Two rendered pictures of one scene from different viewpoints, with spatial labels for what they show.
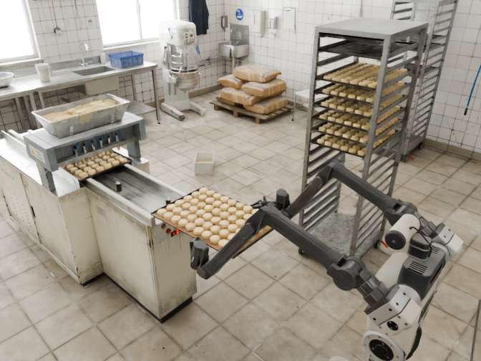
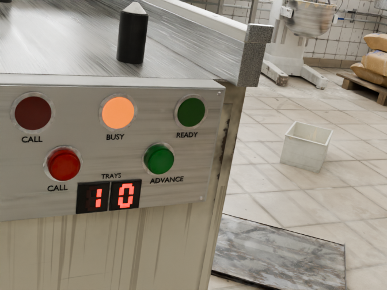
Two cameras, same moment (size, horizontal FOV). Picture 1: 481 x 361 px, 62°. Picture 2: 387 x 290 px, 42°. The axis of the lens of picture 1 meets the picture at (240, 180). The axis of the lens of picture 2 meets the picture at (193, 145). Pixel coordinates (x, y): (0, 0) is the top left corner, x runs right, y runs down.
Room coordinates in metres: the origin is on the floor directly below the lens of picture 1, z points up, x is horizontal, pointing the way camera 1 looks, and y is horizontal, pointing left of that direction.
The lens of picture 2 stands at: (1.57, 0.18, 0.97)
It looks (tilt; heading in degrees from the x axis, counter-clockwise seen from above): 21 degrees down; 18
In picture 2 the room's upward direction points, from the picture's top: 9 degrees clockwise
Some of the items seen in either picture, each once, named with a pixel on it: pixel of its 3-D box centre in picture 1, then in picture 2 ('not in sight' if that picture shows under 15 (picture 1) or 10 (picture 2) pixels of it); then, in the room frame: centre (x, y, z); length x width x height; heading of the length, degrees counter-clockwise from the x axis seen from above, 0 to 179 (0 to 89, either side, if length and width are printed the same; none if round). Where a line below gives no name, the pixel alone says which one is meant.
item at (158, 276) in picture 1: (143, 242); (33, 231); (2.25, 0.68, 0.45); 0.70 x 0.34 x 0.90; 48
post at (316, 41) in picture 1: (307, 151); not in sight; (2.63, -0.48, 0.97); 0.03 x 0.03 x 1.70; 50
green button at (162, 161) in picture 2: not in sight; (158, 159); (2.03, 0.36, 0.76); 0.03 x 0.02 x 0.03; 138
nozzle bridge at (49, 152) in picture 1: (90, 149); not in sight; (2.58, 1.06, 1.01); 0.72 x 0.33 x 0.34; 138
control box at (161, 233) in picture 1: (172, 224); (109, 146); (2.00, 0.41, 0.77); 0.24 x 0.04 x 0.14; 138
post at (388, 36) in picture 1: (366, 170); not in sight; (2.34, -0.83, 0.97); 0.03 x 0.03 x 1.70; 50
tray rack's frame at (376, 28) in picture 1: (354, 151); not in sight; (2.72, -0.85, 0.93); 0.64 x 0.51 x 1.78; 140
